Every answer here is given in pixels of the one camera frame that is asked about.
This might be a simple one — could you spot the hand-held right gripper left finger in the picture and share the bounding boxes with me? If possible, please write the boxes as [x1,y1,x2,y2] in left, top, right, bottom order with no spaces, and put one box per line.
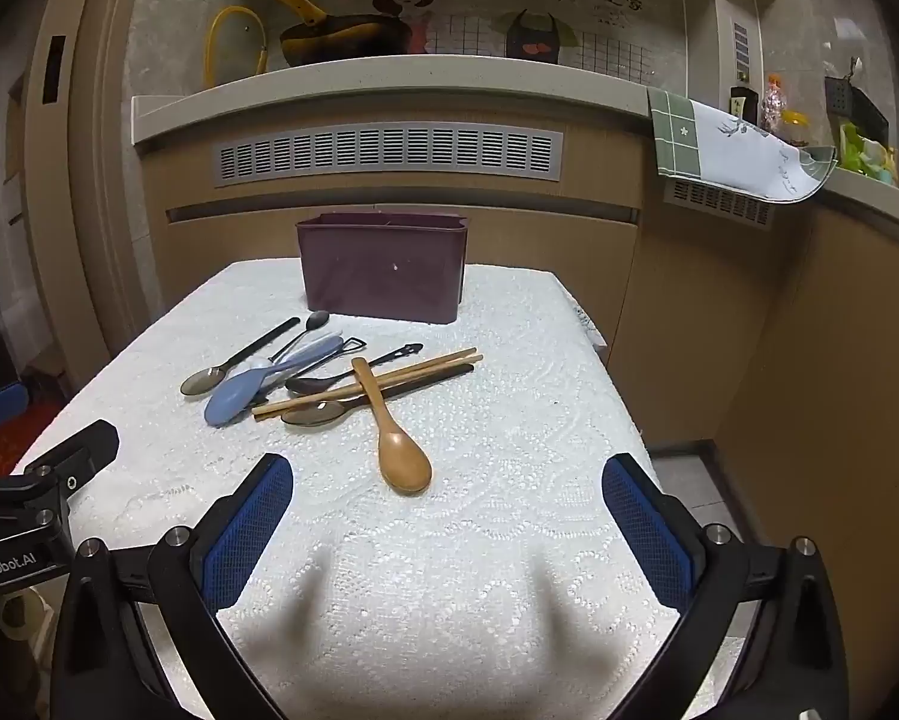
[52,452,294,720]

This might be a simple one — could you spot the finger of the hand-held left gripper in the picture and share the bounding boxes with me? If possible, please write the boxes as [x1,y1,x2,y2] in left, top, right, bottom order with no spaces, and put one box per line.
[22,420,119,500]

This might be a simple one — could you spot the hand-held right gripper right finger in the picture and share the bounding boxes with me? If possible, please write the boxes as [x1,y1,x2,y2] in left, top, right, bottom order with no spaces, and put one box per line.
[601,454,849,720]

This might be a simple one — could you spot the black-handled metal spoon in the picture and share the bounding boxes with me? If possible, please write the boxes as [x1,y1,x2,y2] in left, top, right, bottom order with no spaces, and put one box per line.
[179,317,301,397]

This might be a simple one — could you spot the blue rice paddle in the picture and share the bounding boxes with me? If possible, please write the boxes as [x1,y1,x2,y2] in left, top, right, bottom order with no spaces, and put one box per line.
[204,336,345,428]

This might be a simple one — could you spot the black spoon ornate handle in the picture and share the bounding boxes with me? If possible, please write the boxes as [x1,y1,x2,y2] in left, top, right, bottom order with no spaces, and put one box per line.
[284,343,425,396]

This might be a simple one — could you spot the wooden spoon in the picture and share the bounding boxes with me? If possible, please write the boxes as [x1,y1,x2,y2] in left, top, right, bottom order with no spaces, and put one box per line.
[351,357,434,497]

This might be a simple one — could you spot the white plastic spoon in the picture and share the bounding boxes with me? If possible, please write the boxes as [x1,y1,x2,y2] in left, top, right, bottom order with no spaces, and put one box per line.
[243,328,345,391]

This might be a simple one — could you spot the small grey spoon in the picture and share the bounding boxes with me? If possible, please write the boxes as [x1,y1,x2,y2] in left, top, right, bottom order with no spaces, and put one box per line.
[268,310,331,362]

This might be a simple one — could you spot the wooden chopstick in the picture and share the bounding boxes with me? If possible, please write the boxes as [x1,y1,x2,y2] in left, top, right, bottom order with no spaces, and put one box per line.
[254,354,485,421]
[252,347,479,415]

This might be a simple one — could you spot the purple plastic utensil holder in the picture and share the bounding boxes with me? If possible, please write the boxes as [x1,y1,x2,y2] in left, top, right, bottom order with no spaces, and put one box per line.
[295,212,470,325]

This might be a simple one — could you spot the red plastic object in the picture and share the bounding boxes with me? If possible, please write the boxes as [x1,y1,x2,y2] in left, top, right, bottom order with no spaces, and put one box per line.
[0,405,64,475]

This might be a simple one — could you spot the white lace tablecloth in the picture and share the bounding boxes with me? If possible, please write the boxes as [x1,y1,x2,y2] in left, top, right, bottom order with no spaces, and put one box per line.
[10,259,742,720]

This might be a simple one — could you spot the small grey vent grille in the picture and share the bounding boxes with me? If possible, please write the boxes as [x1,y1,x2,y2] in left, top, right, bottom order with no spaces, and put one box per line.
[663,180,776,230]

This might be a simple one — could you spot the green checkered white towel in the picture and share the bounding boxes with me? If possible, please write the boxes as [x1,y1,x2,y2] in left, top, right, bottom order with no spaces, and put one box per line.
[648,88,840,203]

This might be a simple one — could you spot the large grey vent grille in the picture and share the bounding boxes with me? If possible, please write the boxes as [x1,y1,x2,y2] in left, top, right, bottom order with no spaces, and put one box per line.
[211,124,563,185]

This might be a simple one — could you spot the green packets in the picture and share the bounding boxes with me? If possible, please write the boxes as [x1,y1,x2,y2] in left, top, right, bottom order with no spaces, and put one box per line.
[839,124,899,185]

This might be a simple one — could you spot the beige stone kitchen counter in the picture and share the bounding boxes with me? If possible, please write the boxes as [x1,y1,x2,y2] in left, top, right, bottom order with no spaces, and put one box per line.
[133,52,899,207]

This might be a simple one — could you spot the black perforated rack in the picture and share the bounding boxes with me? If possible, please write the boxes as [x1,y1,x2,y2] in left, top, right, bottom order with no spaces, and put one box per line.
[824,60,889,143]

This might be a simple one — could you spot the yellow hose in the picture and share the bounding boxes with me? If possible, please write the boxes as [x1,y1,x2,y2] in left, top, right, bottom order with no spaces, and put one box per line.
[204,6,270,89]

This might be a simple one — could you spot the yellow-handled dark pan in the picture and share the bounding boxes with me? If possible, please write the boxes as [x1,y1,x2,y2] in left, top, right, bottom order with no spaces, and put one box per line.
[260,0,428,68]

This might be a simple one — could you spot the cartoon wall poster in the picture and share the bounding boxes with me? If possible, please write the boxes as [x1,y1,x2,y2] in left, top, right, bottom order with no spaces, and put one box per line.
[299,0,682,83]

